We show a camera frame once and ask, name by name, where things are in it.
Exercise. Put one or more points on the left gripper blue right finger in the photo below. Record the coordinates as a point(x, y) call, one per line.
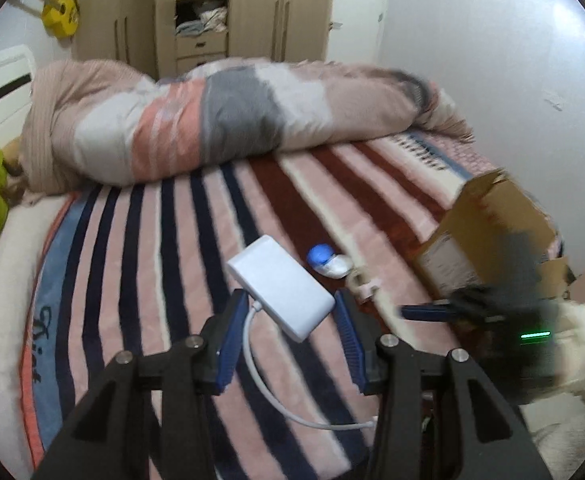
point(358, 333)

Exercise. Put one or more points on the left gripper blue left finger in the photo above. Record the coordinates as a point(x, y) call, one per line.
point(222, 335)

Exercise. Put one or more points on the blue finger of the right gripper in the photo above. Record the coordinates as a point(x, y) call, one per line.
point(434, 312)

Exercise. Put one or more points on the beige tape roll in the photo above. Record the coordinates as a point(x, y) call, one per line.
point(362, 285)

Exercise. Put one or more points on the white adapter with cable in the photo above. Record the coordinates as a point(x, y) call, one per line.
point(293, 299)

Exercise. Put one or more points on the white right sleeve forearm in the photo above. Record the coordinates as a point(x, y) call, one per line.
point(556, 419)

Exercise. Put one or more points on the cardboard box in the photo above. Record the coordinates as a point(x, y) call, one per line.
point(467, 248)

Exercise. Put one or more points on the striped bed blanket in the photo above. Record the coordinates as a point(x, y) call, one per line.
point(141, 268)

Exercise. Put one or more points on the white pillow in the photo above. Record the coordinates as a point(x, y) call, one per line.
point(21, 245)

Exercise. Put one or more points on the pink grey patchwork duvet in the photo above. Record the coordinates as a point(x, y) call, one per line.
point(101, 120)

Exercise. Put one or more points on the white door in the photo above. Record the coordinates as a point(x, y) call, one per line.
point(355, 30)

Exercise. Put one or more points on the folded clothes pile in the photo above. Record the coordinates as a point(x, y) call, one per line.
point(207, 20)

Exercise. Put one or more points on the wooden wardrobe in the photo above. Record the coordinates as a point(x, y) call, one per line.
point(165, 38)

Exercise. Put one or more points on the white bed headboard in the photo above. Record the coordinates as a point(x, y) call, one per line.
point(17, 70)

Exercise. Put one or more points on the yellow ukulele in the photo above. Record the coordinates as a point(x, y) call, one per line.
point(61, 17)

